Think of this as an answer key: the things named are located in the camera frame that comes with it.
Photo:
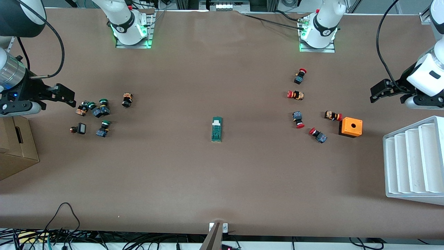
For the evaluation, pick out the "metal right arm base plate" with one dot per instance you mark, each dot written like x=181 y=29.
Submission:
x=150 y=31

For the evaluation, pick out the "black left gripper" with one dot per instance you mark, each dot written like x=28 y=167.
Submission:
x=397 y=85

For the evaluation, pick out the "green button yellow blue block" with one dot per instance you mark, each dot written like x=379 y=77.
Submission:
x=104 y=107

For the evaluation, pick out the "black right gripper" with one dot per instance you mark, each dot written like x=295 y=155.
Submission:
x=25 y=90

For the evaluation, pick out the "green button blue contact block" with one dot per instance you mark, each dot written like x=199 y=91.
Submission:
x=95 y=110
x=103 y=129

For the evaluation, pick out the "orange button enclosure box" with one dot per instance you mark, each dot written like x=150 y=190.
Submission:
x=351 y=127

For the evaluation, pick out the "black rectangular white-faced button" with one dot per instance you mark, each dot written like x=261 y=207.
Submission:
x=80 y=128

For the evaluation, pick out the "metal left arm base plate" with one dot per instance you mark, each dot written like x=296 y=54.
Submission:
x=317 y=50

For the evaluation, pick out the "yellow label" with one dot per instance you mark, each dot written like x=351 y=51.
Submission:
x=33 y=237

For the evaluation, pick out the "black device white lights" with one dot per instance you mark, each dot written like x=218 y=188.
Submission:
x=223 y=5

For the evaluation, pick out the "red button blue contact block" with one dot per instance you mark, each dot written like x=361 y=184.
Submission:
x=318 y=135
x=298 y=119
x=299 y=77

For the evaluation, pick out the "black power supply red light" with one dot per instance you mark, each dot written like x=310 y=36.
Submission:
x=230 y=247

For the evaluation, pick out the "red button orange contact block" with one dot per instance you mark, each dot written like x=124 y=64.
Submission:
x=295 y=95
x=333 y=115

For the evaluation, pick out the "aluminium frame profile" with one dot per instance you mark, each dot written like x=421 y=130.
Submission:
x=425 y=18

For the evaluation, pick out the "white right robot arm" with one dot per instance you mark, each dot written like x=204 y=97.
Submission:
x=125 y=24

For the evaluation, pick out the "white slotted rack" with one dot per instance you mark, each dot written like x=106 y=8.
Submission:
x=412 y=163

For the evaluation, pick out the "aluminium camera post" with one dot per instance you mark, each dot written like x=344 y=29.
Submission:
x=214 y=238

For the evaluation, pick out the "brown cardboard box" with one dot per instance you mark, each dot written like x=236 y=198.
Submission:
x=17 y=149

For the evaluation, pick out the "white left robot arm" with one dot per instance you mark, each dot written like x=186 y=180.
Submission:
x=324 y=24

